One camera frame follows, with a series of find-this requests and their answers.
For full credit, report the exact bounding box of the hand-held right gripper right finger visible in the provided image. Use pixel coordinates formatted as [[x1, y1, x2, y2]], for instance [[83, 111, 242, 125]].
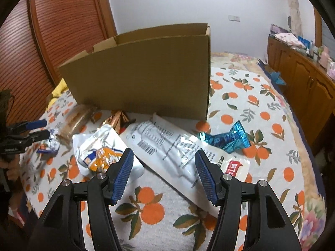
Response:
[[195, 149, 301, 251]]

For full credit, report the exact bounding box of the brown cardboard box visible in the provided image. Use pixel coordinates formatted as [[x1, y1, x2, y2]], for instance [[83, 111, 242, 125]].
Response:
[[58, 23, 211, 121]]

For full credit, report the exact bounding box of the wooden louvered wardrobe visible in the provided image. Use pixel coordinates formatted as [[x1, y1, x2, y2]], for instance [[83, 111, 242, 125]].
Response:
[[0, 0, 118, 131]]

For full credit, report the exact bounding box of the long white snack packet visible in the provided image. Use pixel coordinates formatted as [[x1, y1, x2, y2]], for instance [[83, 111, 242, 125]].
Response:
[[122, 113, 231, 190]]

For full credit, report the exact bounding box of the yellow cloth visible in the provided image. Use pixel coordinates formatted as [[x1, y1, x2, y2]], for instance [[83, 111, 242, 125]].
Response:
[[47, 80, 70, 109]]

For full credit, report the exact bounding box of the small blue white snack packet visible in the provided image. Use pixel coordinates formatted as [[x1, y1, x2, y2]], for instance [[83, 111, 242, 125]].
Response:
[[37, 129, 61, 155]]

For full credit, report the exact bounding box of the folded floral cloth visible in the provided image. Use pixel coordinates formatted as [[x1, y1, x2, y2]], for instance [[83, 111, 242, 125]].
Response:
[[269, 25, 307, 49]]

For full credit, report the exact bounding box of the shiny blue snack wrapper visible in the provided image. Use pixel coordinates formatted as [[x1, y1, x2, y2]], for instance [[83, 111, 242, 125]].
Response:
[[199, 120, 250, 153]]

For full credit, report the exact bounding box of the gold brown snack wrapper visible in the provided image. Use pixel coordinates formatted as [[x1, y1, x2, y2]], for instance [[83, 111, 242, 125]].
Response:
[[102, 110, 137, 134]]

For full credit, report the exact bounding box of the pink container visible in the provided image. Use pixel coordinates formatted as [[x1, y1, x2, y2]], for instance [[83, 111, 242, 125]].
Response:
[[321, 48, 331, 67]]

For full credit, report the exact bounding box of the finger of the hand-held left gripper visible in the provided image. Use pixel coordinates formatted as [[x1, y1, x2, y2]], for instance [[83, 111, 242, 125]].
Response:
[[9, 119, 48, 134], [8, 129, 51, 152]]

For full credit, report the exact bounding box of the floral quilt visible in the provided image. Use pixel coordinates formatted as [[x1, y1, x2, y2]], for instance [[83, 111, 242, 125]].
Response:
[[211, 52, 329, 243]]

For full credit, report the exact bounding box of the wooden cabinet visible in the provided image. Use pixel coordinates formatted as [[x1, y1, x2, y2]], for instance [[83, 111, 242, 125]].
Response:
[[267, 35, 335, 157]]

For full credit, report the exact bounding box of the orange fruit print blanket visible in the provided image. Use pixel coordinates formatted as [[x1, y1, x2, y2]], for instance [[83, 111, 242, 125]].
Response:
[[19, 65, 308, 251]]

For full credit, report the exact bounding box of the blue crumpled cloth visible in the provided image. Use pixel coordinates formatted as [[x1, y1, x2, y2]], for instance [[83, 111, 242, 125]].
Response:
[[271, 71, 287, 85]]

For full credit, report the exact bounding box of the clear biscuit pack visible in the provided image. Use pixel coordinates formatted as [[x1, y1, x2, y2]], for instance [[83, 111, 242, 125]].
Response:
[[56, 104, 98, 139]]

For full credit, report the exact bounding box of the white orange snack pouch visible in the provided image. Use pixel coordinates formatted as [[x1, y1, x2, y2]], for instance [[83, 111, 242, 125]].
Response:
[[72, 124, 145, 177]]

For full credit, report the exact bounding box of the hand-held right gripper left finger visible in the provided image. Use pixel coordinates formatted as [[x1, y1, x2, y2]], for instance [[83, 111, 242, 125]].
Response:
[[29, 148, 134, 251]]

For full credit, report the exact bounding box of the wooden mirror frame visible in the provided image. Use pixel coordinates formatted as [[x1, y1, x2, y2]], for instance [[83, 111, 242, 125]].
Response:
[[313, 5, 323, 47]]

